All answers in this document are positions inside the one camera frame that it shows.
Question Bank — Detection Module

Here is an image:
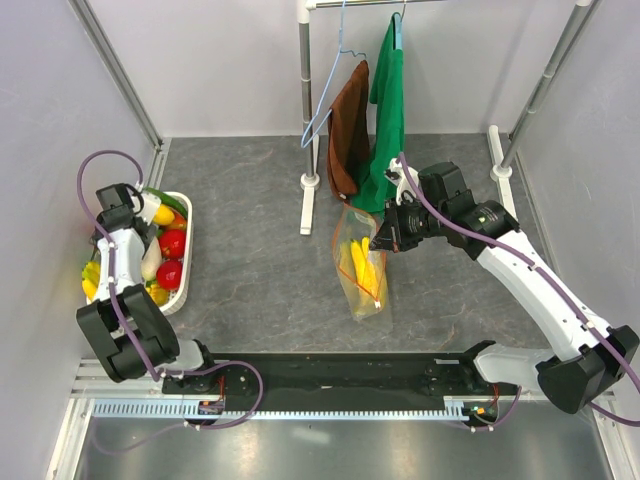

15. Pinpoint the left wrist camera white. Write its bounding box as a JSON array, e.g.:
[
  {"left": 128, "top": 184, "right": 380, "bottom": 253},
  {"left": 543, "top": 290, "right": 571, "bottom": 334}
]
[{"left": 131, "top": 191, "right": 161, "bottom": 224}]

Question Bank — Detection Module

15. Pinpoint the green chili pepper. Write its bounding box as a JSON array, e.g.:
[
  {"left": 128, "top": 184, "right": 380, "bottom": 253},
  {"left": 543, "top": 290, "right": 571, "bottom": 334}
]
[{"left": 143, "top": 187, "right": 189, "bottom": 219}]

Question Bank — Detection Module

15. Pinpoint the blue hanger under shirt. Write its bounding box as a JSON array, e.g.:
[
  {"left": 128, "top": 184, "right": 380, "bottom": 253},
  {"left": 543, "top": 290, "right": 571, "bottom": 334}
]
[{"left": 391, "top": 0, "right": 407, "bottom": 51}]

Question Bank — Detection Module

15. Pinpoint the yellow mango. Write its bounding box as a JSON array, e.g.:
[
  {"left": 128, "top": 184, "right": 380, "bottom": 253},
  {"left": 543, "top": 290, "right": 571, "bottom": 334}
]
[{"left": 152, "top": 204, "right": 175, "bottom": 227}]

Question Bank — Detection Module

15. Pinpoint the white radish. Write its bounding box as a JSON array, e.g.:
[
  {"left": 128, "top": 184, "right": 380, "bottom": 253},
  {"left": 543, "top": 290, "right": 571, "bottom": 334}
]
[{"left": 141, "top": 238, "right": 163, "bottom": 281}]

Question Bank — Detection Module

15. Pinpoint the green t-shirt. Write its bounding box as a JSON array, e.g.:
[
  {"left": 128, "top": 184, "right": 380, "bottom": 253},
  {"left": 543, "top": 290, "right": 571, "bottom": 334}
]
[{"left": 351, "top": 20, "right": 405, "bottom": 214}]

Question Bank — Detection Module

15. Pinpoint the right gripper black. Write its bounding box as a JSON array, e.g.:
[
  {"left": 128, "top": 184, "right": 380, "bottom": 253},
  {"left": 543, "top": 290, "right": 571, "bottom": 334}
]
[{"left": 370, "top": 194, "right": 448, "bottom": 252}]

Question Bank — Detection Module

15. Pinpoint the light blue wire hanger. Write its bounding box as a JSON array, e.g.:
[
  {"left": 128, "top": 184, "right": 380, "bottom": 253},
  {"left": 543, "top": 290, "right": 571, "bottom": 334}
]
[{"left": 300, "top": 0, "right": 367, "bottom": 148}]

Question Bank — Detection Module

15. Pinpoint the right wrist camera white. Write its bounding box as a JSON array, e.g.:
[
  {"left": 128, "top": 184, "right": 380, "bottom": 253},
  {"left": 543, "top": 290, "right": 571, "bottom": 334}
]
[{"left": 384, "top": 158, "right": 419, "bottom": 206}]

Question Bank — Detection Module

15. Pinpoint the white plastic basket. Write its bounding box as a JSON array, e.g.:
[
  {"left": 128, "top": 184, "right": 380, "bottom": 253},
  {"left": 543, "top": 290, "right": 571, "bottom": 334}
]
[{"left": 85, "top": 183, "right": 193, "bottom": 315}]

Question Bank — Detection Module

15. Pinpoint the brown towel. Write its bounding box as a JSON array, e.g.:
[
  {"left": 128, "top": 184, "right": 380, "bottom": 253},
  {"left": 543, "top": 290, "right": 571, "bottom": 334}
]
[{"left": 327, "top": 60, "right": 370, "bottom": 200}]

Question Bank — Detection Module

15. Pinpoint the metal clothes rack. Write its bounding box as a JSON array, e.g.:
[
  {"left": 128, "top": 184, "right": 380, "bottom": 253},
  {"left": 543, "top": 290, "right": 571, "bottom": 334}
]
[{"left": 296, "top": 1, "right": 598, "bottom": 235}]

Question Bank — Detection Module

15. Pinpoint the yellow banana bunch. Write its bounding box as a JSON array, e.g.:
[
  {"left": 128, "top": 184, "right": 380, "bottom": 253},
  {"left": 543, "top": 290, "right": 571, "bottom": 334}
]
[
  {"left": 336, "top": 236, "right": 388, "bottom": 321},
  {"left": 81, "top": 261, "right": 100, "bottom": 301}
]

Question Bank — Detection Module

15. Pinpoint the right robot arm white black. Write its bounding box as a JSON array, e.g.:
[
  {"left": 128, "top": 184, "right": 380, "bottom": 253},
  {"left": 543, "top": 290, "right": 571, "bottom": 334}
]
[{"left": 370, "top": 155, "right": 639, "bottom": 414}]

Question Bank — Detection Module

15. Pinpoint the yellow corn cob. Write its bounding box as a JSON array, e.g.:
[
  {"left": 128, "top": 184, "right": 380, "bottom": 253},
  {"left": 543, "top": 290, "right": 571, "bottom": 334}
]
[{"left": 145, "top": 282, "right": 169, "bottom": 307}]

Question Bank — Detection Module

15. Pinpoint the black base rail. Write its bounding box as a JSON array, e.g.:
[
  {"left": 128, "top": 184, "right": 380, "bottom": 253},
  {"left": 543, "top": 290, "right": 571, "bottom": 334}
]
[{"left": 162, "top": 348, "right": 517, "bottom": 413}]

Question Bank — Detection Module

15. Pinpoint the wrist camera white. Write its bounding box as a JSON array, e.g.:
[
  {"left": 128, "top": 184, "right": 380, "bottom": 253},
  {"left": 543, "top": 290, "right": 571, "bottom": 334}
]
[
  {"left": 131, "top": 191, "right": 161, "bottom": 224},
  {"left": 384, "top": 158, "right": 419, "bottom": 206}
]

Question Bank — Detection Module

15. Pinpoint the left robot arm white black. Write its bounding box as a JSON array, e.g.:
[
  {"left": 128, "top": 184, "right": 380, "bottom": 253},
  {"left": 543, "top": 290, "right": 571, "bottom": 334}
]
[{"left": 76, "top": 183, "right": 220, "bottom": 393}]

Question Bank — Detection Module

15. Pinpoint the clear zip top bag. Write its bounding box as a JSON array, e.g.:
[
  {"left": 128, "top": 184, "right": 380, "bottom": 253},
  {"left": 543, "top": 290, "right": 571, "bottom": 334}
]
[{"left": 332, "top": 204, "right": 392, "bottom": 332}]

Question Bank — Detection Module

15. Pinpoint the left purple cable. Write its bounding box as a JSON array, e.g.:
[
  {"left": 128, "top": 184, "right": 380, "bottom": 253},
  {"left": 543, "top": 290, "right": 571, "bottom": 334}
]
[{"left": 76, "top": 149, "right": 268, "bottom": 455}]

